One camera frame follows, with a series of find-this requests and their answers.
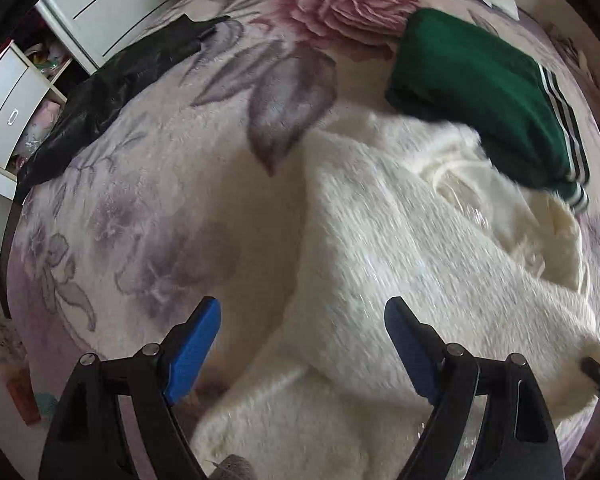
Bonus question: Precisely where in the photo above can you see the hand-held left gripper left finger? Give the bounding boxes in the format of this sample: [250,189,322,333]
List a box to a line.
[39,296,222,480]

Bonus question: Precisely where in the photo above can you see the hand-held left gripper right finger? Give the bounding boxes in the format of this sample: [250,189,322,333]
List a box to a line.
[384,296,565,480]

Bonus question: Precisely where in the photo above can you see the cream fuzzy sweater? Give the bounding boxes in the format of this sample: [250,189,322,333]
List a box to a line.
[190,110,600,480]

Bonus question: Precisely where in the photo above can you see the green sweater with striped hem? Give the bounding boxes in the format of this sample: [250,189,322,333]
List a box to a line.
[384,8,592,213]

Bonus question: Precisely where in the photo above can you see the grey fuzzy cloth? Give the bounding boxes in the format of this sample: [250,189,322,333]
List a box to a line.
[205,454,257,480]

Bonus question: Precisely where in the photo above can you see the floral blanket bed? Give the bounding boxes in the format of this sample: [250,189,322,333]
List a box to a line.
[5,0,600,480]

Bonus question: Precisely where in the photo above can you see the black garment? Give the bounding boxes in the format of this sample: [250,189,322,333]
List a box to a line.
[17,15,231,188]

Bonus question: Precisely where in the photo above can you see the white drawer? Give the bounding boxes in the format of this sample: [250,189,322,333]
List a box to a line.
[0,67,49,157]
[0,40,31,126]

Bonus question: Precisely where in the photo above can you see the white wardrobe sliding door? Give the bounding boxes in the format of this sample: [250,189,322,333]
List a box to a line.
[35,0,221,73]

